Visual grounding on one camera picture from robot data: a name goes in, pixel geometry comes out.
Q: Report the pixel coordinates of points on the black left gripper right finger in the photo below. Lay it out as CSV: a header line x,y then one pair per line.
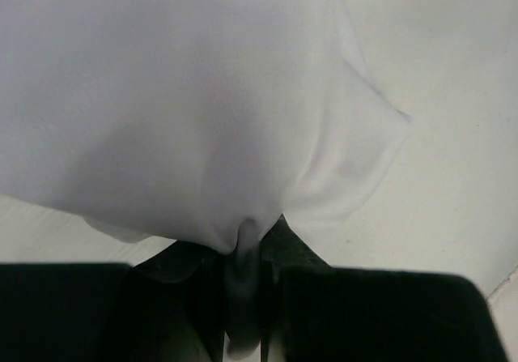
x,y
312,311

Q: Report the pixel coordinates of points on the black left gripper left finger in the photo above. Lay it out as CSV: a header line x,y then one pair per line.
x,y
168,308

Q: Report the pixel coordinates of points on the white t shirt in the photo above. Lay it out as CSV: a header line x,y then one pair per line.
x,y
204,121

